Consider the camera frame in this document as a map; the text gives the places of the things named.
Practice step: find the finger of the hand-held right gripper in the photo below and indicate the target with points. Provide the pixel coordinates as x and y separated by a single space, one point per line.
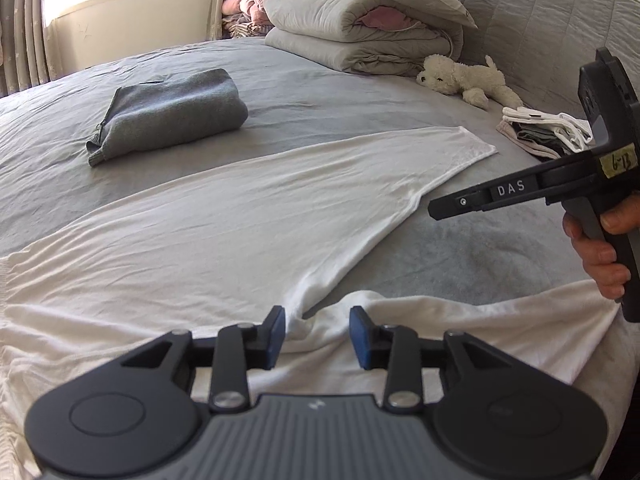
457 204

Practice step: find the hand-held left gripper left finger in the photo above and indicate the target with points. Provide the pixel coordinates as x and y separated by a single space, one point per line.
276 335

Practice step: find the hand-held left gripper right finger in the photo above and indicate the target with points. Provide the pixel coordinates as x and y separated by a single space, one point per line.
359 335

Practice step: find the white pants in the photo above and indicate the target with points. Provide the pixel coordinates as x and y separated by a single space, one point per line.
225 220

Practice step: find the stack of folded clothes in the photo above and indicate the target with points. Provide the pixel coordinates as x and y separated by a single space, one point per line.
545 135

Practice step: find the person's right hand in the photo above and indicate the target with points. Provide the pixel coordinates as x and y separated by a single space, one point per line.
595 265

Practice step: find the grey quilted headboard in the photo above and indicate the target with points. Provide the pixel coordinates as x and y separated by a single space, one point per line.
525 20

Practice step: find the white plush dog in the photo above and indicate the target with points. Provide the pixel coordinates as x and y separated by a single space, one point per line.
470 77

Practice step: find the grey bed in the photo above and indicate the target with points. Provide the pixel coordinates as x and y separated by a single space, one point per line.
350 105

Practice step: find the folded grey duvet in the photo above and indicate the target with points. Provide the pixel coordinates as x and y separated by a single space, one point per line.
320 25

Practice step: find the folded grey sweater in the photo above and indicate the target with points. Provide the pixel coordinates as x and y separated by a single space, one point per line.
170 110

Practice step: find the grey star-print curtain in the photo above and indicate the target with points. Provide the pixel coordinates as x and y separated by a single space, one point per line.
22 35
220 0

